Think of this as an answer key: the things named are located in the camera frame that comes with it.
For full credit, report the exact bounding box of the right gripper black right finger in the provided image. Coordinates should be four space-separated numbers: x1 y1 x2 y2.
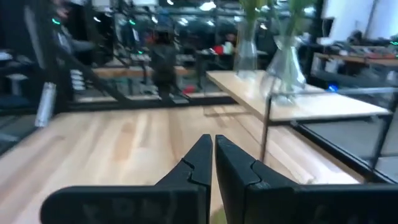
215 134 398 224

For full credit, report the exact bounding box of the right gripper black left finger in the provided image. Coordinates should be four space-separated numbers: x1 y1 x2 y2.
39 134 214 224

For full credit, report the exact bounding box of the clear glass vase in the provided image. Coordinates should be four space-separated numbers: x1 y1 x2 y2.
263 34 308 105
233 19 259 78

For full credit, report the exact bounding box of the background wooden desk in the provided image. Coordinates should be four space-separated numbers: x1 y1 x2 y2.
312 46 398 94

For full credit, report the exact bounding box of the person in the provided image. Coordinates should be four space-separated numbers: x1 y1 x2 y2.
49 0 96 55

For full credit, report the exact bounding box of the wooden shelf with black frame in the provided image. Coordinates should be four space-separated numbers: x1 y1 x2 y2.
205 70 398 169

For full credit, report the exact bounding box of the silver cylindrical post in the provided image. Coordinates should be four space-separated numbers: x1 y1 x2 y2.
34 82 57 128

